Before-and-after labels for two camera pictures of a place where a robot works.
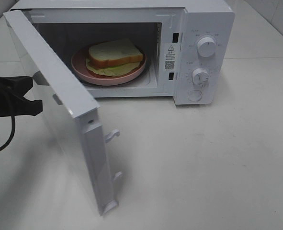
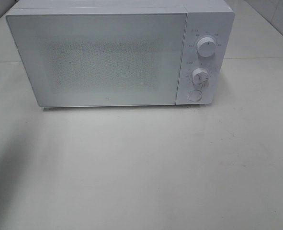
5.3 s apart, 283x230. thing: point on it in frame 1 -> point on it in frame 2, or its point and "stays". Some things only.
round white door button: x=194 y=95 stays
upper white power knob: x=206 y=47 stays
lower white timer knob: x=200 y=76 stays
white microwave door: x=79 y=110 -> x=76 y=59
